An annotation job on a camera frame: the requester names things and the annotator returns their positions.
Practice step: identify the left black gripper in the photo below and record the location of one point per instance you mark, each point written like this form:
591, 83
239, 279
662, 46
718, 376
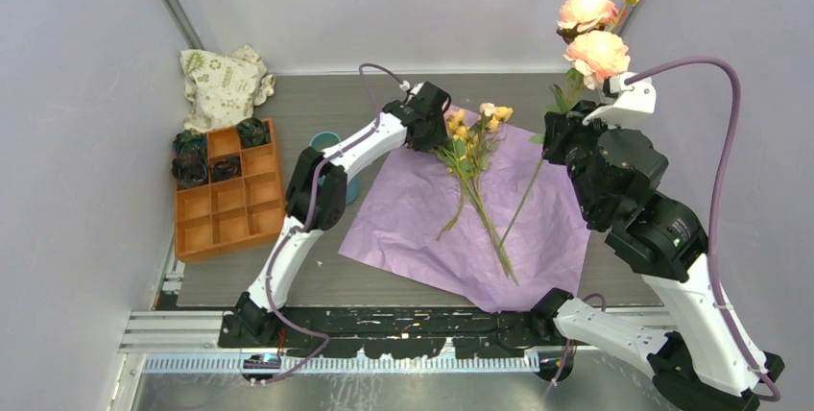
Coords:
438, 138

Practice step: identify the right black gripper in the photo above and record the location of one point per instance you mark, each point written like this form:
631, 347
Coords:
558, 125

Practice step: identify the pink paper flower bouquet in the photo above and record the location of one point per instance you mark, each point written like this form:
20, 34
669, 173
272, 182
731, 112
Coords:
529, 201

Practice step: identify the white yellow flower stem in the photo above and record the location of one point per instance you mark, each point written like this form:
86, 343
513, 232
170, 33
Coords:
484, 142

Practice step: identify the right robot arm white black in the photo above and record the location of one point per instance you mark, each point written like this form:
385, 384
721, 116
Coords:
697, 365

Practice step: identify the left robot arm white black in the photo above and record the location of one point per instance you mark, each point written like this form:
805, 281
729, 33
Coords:
316, 202

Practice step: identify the dark rolled fabric top-right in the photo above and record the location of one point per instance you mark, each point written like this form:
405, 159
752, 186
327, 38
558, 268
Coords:
252, 132

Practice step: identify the dark rolled fabric center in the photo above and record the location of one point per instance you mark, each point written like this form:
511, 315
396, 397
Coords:
225, 169

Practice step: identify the cream printed cloth bag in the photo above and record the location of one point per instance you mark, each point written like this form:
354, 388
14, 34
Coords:
223, 90

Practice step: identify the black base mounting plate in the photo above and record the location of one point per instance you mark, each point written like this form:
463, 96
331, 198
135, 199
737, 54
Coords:
401, 332

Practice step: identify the orange compartment tray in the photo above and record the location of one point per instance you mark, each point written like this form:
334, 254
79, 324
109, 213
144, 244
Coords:
234, 215

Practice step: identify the dark rolled fabric top-left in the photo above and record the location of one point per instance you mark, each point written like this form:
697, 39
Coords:
189, 141

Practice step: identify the dark rolled fabric middle-left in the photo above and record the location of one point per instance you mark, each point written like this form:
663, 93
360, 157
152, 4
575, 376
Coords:
190, 170

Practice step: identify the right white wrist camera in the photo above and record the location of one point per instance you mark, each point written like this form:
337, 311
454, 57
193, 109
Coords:
632, 102

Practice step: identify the aluminium rail frame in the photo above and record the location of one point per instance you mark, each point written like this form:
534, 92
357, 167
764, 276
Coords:
186, 342

